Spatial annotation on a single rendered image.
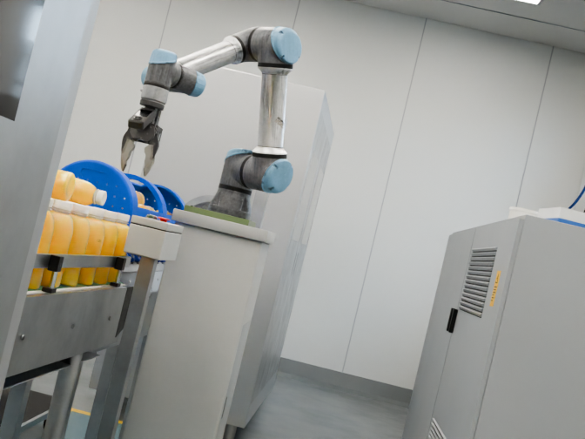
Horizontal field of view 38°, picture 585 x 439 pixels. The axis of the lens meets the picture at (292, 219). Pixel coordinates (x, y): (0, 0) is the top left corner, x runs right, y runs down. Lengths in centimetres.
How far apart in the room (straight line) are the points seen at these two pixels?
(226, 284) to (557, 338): 131
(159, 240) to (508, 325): 157
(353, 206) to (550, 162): 178
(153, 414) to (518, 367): 138
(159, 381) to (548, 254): 153
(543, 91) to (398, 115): 130
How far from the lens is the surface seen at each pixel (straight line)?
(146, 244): 228
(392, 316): 771
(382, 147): 776
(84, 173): 272
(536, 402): 343
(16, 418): 280
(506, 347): 338
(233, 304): 281
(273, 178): 280
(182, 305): 284
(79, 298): 209
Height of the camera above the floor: 111
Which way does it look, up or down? 2 degrees up
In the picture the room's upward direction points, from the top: 14 degrees clockwise
